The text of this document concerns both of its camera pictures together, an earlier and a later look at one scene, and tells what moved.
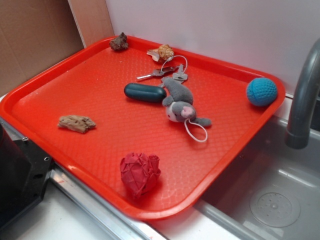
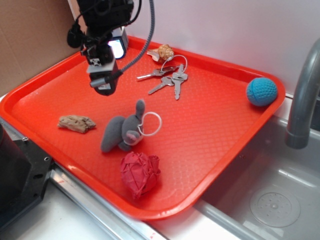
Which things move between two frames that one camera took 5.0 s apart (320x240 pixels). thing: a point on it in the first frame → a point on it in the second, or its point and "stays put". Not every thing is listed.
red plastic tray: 150,128 stays put
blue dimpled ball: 261,92 stays put
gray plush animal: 180,104 → 123,132
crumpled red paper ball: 140,172 stays put
